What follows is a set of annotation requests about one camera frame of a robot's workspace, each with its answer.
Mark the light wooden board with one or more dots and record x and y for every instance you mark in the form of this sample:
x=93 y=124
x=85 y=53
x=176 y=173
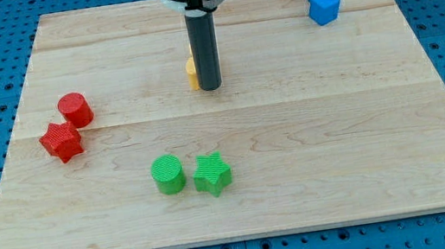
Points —
x=322 y=126

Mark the green star block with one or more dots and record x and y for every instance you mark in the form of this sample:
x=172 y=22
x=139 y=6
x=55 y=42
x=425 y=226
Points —
x=212 y=174

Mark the yellow block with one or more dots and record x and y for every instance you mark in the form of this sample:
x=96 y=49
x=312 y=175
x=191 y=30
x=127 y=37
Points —
x=193 y=81

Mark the green cylinder block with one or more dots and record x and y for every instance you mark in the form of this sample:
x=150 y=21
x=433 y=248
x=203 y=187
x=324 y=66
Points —
x=168 y=174

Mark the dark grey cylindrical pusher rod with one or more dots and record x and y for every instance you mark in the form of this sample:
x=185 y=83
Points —
x=204 y=48

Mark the red cylinder block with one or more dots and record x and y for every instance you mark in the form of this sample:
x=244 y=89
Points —
x=75 y=109

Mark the blue cube block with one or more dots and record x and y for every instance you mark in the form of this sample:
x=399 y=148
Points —
x=323 y=11

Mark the red star block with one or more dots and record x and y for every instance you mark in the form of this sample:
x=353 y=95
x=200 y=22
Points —
x=62 y=140

